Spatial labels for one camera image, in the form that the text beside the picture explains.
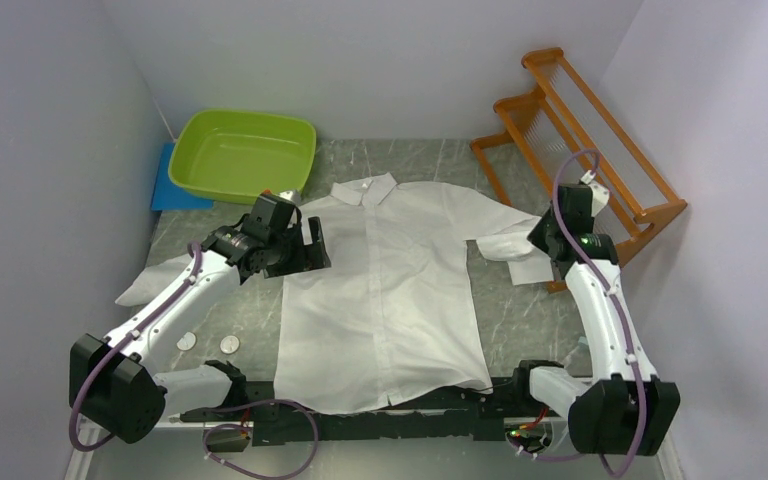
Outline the green plastic basin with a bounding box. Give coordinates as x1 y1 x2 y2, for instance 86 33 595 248
167 109 317 204

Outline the blue flat mat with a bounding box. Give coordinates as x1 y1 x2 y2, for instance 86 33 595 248
150 142 214 212

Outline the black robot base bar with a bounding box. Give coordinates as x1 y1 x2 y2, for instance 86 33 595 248
178 360 558 446

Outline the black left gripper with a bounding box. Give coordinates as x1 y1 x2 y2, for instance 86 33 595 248
265 216 330 278

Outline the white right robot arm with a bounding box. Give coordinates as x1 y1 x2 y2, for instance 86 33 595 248
509 183 680 456

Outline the white button-up shirt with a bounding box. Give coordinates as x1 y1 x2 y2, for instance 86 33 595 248
114 173 554 417

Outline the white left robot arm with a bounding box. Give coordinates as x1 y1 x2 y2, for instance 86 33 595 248
69 192 331 452

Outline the orange wooden rack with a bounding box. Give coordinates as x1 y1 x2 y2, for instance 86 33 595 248
470 47 688 266

